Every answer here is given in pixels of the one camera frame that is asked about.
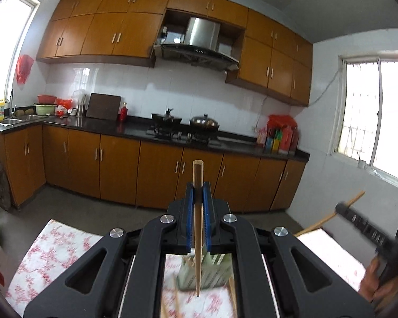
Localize black kitchen countertop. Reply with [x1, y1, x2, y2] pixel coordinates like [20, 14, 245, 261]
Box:
[0, 116, 310, 163]

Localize person right hand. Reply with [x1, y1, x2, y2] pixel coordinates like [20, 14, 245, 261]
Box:
[358, 256, 398, 302]

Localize green perforated utensil holder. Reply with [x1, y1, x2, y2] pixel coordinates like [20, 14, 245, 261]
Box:
[177, 253, 233, 292]

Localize gas stove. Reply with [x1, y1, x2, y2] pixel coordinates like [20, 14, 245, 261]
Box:
[146, 127, 221, 147]

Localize lidded pan on stove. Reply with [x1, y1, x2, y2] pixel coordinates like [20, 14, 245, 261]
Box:
[190, 114, 219, 133]

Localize black wok on stove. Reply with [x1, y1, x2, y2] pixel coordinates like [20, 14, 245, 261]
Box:
[152, 108, 182, 129]

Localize right window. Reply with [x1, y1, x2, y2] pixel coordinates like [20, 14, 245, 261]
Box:
[333, 52, 398, 187]

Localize window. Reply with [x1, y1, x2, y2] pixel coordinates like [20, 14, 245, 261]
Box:
[333, 52, 398, 187]
[0, 0, 38, 102]

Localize red bag condiment cluster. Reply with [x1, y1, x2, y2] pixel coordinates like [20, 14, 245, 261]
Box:
[257, 114, 300, 155]

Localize red bottle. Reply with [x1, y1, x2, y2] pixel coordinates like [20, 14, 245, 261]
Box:
[119, 103, 128, 123]

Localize dark wooden cutting board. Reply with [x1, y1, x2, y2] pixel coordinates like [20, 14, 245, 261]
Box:
[86, 93, 121, 121]

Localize floral white tablecloth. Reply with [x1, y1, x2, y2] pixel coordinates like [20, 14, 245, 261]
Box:
[6, 219, 365, 317]

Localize steel range hood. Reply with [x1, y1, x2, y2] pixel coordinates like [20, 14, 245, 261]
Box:
[154, 14, 241, 73]

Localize lower wooden cabinets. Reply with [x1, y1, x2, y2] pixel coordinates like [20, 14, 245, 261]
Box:
[0, 123, 306, 213]

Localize wooden cabinets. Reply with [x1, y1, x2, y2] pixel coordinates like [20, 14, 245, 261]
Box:
[0, 123, 306, 213]
[36, 0, 313, 106]

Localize red basin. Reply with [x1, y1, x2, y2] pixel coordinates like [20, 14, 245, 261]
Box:
[37, 95, 57, 105]

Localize upper wooden cabinets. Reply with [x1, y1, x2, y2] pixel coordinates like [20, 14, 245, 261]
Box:
[36, 0, 313, 106]

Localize red hanging plastic bag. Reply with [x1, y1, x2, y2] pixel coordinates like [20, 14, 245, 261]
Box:
[15, 55, 34, 85]

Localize left window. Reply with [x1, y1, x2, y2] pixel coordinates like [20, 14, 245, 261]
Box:
[0, 0, 38, 102]

